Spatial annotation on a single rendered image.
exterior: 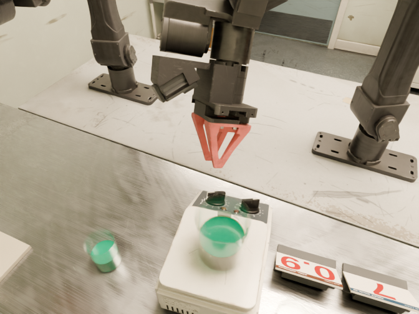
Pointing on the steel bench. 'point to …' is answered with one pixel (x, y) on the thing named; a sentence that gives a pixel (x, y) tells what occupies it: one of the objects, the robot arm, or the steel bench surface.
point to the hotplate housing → (195, 304)
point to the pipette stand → (10, 253)
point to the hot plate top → (231, 296)
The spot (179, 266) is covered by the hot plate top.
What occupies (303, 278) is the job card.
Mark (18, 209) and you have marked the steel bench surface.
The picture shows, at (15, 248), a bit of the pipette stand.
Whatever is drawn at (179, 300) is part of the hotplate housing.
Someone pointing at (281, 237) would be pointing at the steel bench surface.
